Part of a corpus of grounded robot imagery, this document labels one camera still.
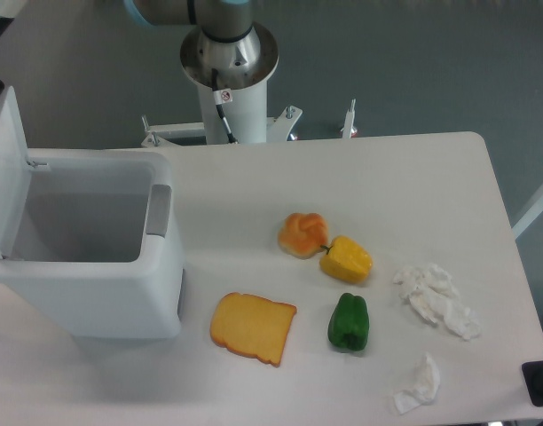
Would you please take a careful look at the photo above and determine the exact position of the small crumpled white tissue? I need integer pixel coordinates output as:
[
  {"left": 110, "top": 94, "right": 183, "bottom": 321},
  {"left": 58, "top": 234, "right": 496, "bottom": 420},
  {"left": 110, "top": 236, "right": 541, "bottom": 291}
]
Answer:
[{"left": 392, "top": 352, "right": 441, "bottom": 414}]

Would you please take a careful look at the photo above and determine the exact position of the white trash can lid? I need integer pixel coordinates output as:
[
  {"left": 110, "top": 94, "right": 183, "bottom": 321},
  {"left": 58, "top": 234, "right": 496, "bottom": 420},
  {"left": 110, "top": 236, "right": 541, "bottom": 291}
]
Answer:
[{"left": 0, "top": 86, "right": 48, "bottom": 260}]

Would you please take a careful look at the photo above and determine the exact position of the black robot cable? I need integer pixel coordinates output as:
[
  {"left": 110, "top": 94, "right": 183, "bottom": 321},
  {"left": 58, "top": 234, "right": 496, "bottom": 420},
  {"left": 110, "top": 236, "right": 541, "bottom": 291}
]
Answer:
[{"left": 210, "top": 68, "right": 241, "bottom": 145}]

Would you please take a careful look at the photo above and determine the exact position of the large crumpled white tissue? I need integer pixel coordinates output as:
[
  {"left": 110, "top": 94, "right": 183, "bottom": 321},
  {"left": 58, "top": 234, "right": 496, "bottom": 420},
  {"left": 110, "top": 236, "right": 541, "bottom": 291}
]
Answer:
[{"left": 392, "top": 264, "right": 482, "bottom": 341}]

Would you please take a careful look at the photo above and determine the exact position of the white frame bar right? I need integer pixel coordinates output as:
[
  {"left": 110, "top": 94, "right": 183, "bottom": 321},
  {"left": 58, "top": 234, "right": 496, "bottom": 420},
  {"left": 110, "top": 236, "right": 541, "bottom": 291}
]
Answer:
[{"left": 512, "top": 183, "right": 543, "bottom": 240}]

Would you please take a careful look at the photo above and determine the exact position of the white trash can body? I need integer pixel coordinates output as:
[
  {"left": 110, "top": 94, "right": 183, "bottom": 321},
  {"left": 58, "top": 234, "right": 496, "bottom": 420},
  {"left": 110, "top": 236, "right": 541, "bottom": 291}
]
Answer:
[{"left": 0, "top": 151, "right": 185, "bottom": 339}]

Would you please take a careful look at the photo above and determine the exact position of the toast bread slice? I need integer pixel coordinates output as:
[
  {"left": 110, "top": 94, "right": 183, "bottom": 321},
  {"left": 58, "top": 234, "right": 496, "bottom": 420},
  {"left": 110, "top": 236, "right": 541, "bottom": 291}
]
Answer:
[{"left": 209, "top": 292, "right": 297, "bottom": 367}]

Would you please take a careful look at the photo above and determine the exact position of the green bell pepper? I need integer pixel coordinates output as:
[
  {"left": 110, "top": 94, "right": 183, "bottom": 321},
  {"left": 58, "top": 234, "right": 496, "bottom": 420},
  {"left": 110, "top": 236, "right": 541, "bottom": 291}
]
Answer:
[{"left": 327, "top": 293, "right": 370, "bottom": 351}]

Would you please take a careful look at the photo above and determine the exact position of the orange bread roll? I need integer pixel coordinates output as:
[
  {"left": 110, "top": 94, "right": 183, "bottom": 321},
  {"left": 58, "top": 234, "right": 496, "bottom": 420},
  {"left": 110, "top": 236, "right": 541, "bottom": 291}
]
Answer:
[{"left": 277, "top": 212, "right": 329, "bottom": 259}]

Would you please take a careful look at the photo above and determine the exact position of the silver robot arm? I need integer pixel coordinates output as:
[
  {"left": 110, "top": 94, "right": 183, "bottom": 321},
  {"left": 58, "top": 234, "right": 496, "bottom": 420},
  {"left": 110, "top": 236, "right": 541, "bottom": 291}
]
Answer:
[{"left": 124, "top": 1, "right": 279, "bottom": 90}]

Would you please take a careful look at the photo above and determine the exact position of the black device at edge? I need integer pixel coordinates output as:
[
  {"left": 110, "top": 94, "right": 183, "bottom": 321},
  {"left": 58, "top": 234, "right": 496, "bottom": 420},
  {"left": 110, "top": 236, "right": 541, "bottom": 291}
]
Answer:
[{"left": 521, "top": 360, "right": 543, "bottom": 407}]

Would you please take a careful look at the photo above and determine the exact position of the yellow bell pepper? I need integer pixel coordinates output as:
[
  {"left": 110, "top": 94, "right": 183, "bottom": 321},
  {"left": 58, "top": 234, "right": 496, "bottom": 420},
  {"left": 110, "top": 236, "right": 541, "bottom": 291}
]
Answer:
[{"left": 319, "top": 235, "right": 374, "bottom": 284}]

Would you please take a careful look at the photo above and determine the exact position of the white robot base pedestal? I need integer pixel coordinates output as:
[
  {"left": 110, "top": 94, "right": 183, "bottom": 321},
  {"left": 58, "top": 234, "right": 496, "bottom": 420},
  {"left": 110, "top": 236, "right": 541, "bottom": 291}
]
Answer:
[{"left": 140, "top": 83, "right": 359, "bottom": 148}]

